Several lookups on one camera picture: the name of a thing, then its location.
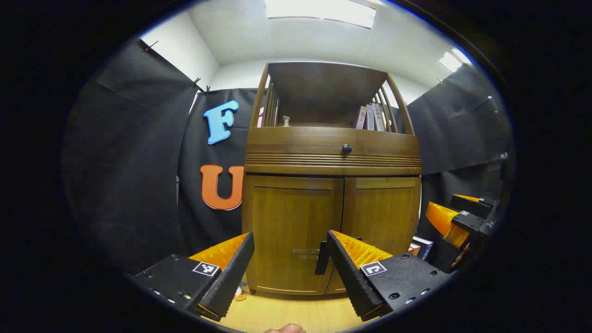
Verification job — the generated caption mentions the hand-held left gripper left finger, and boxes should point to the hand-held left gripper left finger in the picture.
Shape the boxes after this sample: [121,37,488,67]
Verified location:
[132,231,256,323]

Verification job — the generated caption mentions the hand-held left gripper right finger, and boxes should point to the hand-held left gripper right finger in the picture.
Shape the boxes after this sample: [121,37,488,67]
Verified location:
[326,229,453,323]

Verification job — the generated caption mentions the black door handle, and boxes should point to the black door handle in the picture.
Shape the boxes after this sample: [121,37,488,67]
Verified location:
[314,240,330,276]

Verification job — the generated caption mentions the wooden shoe cabinet door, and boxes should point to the wooden shoe cabinet door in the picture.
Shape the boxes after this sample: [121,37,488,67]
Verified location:
[241,175,344,295]
[326,177,421,295]

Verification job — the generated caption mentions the wooden double-door shoe cabinet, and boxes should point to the wooden double-door shoe cabinet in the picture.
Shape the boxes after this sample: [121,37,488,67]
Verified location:
[240,61,422,296]

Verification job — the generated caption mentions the wooden cabinet drawer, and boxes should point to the wooden cabinet drawer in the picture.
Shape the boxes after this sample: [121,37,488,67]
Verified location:
[245,126,422,168]

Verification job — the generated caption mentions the white and blue box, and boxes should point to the white and blue box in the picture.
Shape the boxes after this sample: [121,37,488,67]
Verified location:
[409,236,434,262]

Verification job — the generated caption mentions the patterned book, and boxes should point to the patterned book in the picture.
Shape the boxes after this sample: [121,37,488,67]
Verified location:
[371,103,385,132]

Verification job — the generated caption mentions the small ceiling light panel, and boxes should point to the small ceiling light panel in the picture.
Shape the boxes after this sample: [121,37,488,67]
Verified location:
[438,47,473,73]

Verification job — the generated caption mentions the black backdrop cloth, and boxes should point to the black backdrop cloth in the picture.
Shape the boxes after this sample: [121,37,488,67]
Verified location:
[62,38,514,274]

